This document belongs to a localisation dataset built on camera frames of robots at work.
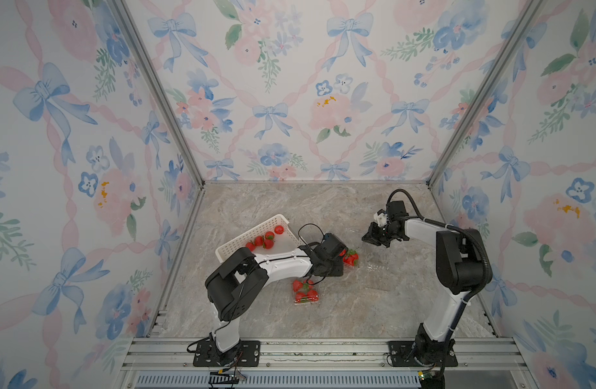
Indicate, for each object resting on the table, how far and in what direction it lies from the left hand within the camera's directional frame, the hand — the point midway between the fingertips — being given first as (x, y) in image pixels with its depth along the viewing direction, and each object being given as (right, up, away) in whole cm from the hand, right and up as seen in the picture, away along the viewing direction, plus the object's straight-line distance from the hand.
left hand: (343, 268), depth 88 cm
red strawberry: (-17, -6, -2) cm, 18 cm away
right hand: (+11, +10, +11) cm, 18 cm away
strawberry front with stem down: (-15, -8, -6) cm, 19 cm away
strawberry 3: (-11, -8, -6) cm, 15 cm away
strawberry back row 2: (-32, +9, +9) cm, 35 cm away
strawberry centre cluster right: (-28, +7, +7) cm, 30 cm away
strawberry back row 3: (+2, +3, 0) cm, 4 cm away
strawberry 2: (-13, 0, -16) cm, 20 cm away
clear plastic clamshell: (+12, +2, +7) cm, 14 cm away
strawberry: (-25, +13, +12) cm, 30 cm away
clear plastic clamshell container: (-14, -8, -3) cm, 16 cm away
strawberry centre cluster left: (-35, +6, +8) cm, 36 cm away
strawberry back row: (-28, +11, +10) cm, 32 cm away
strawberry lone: (+5, +4, +4) cm, 8 cm away
